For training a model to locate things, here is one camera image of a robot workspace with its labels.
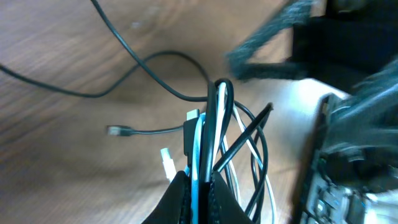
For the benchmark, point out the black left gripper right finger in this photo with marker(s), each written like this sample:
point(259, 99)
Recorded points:
point(222, 206)

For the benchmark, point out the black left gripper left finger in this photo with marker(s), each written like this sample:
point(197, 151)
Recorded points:
point(174, 206)

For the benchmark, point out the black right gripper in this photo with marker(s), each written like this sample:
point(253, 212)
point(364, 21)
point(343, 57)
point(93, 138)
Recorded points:
point(353, 40)

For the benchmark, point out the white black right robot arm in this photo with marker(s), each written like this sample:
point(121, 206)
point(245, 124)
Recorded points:
point(353, 157)

